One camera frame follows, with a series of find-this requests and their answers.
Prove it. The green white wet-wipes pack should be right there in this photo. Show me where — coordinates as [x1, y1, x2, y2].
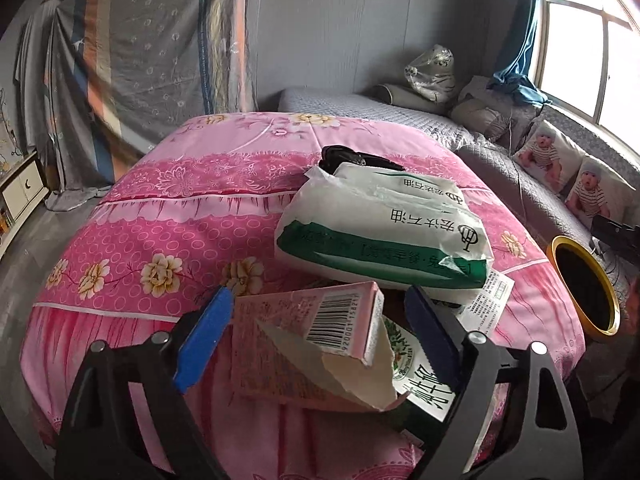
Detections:
[383, 316, 454, 422]

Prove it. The white printed small box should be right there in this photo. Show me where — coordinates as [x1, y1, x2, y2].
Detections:
[456, 270, 514, 336]

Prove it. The pink cardboard box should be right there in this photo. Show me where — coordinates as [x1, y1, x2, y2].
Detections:
[231, 282, 405, 413]

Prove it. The white green tissue pack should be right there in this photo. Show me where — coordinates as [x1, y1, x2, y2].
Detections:
[274, 162, 494, 292]

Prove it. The black plastic bag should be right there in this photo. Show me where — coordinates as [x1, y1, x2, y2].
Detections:
[318, 145, 405, 174]

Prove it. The yellow rimmed trash bin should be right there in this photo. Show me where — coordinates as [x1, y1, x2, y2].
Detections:
[546, 235, 622, 344]

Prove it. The baby print pillow near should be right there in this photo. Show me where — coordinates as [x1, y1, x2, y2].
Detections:
[565, 155, 636, 229]

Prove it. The baby print pillow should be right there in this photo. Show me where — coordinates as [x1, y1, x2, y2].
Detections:
[513, 120, 585, 194]
[565, 155, 636, 229]

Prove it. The grey quilted sofa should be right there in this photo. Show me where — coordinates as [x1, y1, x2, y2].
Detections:
[276, 75, 640, 306]

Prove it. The baby print pillow far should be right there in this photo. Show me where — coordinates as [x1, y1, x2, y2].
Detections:
[513, 120, 585, 194]

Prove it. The pink floral tablecloth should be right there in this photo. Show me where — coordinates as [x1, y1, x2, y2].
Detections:
[21, 113, 586, 479]

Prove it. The white tv cabinet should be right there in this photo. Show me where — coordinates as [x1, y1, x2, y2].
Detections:
[0, 151, 50, 256]

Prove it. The plush tiger in plastic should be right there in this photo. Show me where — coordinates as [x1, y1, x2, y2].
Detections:
[404, 44, 457, 104]

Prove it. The grey cushion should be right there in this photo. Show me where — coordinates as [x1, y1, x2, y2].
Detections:
[372, 84, 448, 115]

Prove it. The blue curtain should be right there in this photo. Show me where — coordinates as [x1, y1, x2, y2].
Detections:
[487, 0, 548, 105]

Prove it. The striped grey sheet on wardrobe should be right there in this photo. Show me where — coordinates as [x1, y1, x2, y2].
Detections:
[43, 0, 255, 192]

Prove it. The grey cloth on stand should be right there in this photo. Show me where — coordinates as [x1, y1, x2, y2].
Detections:
[14, 0, 60, 166]

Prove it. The window with frame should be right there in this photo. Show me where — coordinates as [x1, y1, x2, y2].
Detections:
[532, 0, 639, 153]

